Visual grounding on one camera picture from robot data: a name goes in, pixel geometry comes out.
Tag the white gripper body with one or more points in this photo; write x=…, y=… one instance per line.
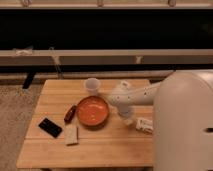
x=126, y=114

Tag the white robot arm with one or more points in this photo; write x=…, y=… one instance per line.
x=182, y=118

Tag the light wooden table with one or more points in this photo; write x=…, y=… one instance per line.
x=114, y=145

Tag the orange bowl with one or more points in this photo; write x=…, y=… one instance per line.
x=92, y=111

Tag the translucent plastic cup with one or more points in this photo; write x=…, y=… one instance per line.
x=92, y=85

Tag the beige snack bar packet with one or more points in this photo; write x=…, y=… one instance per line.
x=71, y=134

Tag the black rectangular phone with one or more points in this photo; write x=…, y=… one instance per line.
x=50, y=127

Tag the grey horizontal rail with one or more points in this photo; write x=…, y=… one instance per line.
x=153, y=56

